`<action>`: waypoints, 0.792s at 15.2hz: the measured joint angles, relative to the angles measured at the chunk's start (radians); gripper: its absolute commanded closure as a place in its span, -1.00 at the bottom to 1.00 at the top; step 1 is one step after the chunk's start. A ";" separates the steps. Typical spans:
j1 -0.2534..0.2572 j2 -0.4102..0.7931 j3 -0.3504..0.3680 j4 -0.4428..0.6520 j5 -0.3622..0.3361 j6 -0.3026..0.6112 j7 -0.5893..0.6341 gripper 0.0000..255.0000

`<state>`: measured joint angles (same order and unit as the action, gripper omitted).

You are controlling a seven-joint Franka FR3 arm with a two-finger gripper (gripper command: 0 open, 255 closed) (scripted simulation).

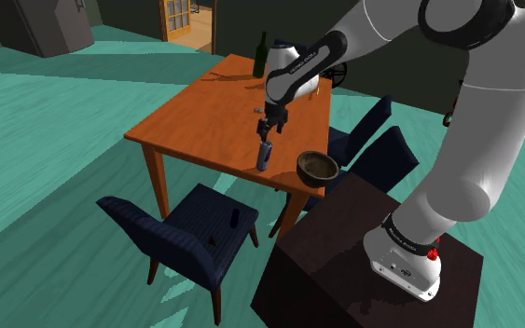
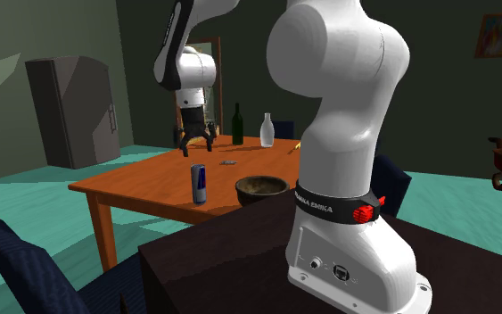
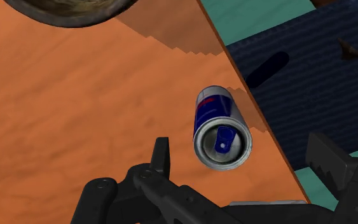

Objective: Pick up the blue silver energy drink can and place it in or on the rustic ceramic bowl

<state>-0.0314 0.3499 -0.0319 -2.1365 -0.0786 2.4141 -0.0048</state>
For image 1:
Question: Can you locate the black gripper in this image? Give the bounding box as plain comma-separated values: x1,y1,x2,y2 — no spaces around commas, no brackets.
256,102,289,143

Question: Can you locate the blue and silver can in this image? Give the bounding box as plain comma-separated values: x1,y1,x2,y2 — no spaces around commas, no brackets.
255,140,273,172

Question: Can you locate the brown wooden bowl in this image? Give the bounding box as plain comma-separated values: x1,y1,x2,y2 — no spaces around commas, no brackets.
296,150,341,189

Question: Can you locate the orange wooden table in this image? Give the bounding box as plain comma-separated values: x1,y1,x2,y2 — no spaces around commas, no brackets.
123,52,334,242

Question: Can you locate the dark green bottle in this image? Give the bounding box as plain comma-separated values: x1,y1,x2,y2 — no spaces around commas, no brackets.
252,30,269,80

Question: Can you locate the navy blue chair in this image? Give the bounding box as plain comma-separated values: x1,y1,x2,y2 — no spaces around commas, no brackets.
326,94,394,168
269,125,421,239
95,182,261,327

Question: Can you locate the dark robot stand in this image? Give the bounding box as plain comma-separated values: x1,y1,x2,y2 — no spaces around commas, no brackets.
250,171,485,328

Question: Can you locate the wooden door with glass panes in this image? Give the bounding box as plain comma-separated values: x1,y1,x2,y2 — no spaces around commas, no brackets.
159,0,194,43

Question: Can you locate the grey cabinet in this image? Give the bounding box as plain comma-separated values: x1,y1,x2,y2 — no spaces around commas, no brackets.
0,0,96,60

